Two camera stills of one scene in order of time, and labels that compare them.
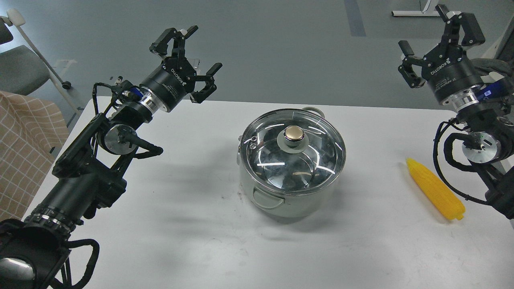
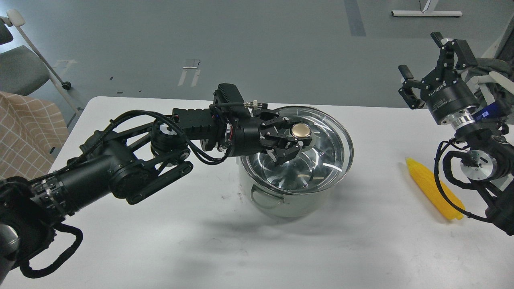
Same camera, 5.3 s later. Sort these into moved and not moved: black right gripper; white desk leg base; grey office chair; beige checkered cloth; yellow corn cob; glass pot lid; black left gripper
Moved: black left gripper; black right gripper; glass pot lid
Not moved: beige checkered cloth; yellow corn cob; white desk leg base; grey office chair
